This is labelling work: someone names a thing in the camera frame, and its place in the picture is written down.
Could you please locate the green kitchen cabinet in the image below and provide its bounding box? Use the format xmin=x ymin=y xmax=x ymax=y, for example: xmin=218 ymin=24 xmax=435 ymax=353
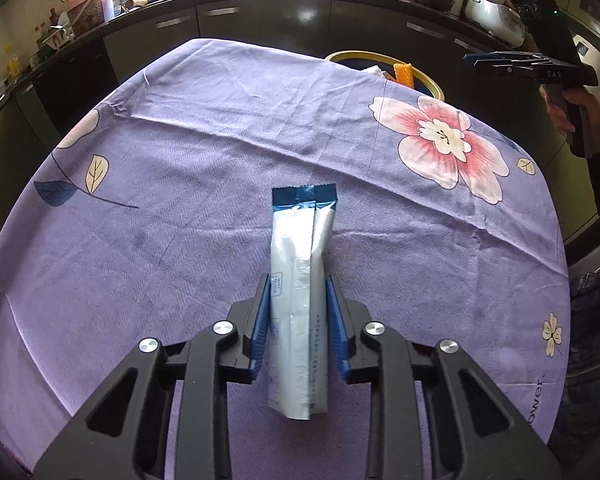
xmin=0 ymin=85 xmax=61 ymax=271

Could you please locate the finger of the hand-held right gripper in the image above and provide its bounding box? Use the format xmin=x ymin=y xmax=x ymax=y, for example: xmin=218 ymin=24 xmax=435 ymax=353
xmin=464 ymin=51 xmax=538 ymax=65
xmin=472 ymin=61 xmax=548 ymax=75

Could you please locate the person's dark clothing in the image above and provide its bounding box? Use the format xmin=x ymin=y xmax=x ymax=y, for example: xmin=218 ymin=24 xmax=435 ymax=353
xmin=547 ymin=255 xmax=600 ymax=480

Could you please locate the white and blue snack packet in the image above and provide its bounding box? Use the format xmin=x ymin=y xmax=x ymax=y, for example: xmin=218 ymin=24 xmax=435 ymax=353
xmin=269 ymin=183 xmax=339 ymax=422

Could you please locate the person's right hand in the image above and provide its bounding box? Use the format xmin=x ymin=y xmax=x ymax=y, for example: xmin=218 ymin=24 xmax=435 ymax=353
xmin=539 ymin=85 xmax=600 ymax=153

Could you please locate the plastic container red lid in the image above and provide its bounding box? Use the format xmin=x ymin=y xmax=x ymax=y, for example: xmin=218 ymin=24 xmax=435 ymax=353
xmin=64 ymin=0 xmax=113 ymax=36

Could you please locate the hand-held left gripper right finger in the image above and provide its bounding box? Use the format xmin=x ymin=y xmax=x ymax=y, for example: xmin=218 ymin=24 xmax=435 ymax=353
xmin=325 ymin=276 xmax=563 ymax=480

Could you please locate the purple floral tablecloth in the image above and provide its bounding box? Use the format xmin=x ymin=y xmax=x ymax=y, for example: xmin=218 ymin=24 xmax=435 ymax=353
xmin=0 ymin=37 xmax=572 ymax=480

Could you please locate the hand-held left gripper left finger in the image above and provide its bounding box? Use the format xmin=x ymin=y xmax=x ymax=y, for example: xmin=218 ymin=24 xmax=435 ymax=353
xmin=32 ymin=272 xmax=272 ymax=480

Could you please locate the yellow rimmed trash bin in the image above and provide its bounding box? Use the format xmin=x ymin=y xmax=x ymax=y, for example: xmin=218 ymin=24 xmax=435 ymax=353
xmin=324 ymin=50 xmax=447 ymax=103

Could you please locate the white rice cooker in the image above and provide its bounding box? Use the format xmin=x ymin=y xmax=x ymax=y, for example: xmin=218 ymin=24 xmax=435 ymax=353
xmin=464 ymin=0 xmax=526 ymax=46

